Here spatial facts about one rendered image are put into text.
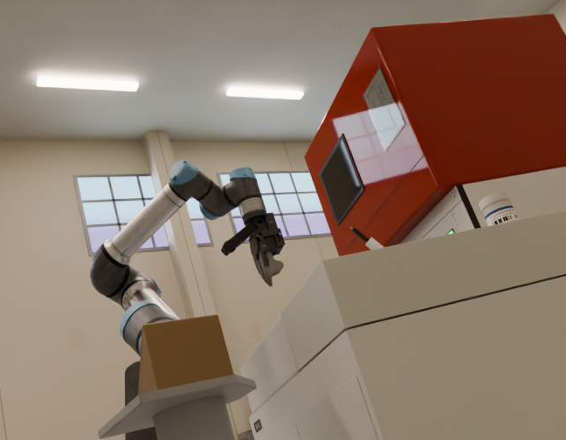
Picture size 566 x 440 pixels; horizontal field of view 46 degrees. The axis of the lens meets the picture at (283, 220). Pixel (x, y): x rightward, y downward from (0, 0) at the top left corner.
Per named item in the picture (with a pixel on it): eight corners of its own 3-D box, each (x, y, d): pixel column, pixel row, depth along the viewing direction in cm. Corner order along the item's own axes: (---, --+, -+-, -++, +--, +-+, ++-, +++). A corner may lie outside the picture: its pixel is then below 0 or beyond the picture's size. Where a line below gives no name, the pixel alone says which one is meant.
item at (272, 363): (279, 405, 211) (267, 362, 216) (333, 361, 163) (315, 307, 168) (251, 413, 208) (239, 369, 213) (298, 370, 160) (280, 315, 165)
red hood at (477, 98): (503, 251, 289) (450, 134, 311) (634, 154, 218) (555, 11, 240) (347, 286, 264) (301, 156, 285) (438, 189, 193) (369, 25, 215)
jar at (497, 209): (512, 236, 163) (496, 202, 167) (528, 223, 157) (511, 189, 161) (488, 241, 161) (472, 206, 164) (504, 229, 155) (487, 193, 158)
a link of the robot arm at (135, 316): (125, 351, 155) (105, 329, 166) (167, 373, 163) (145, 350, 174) (155, 307, 157) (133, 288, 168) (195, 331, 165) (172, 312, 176)
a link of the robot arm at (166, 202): (70, 263, 202) (182, 149, 193) (99, 279, 208) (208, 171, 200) (72, 285, 192) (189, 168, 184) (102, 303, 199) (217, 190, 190)
